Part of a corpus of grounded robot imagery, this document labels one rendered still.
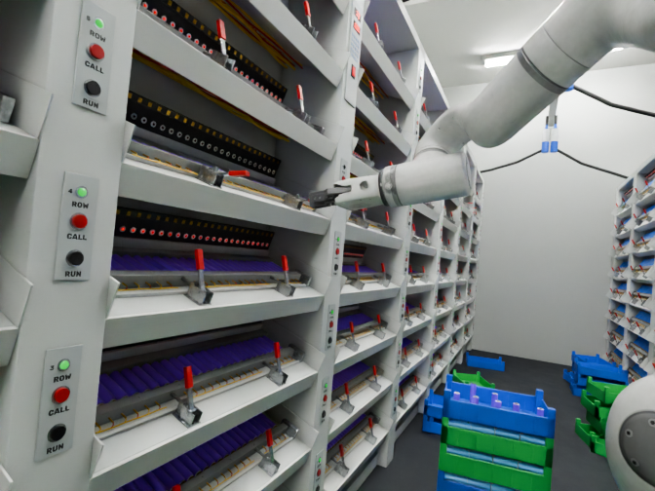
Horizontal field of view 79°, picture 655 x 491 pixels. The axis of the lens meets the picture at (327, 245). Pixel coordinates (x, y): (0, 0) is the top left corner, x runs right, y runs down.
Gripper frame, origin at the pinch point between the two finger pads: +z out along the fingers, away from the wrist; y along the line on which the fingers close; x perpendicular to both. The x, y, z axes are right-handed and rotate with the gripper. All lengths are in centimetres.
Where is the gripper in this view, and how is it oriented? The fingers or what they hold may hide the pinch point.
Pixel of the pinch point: (320, 200)
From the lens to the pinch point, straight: 88.5
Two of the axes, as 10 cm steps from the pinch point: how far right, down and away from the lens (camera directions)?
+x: -0.7, -9.9, 1.1
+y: 4.5, 0.6, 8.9
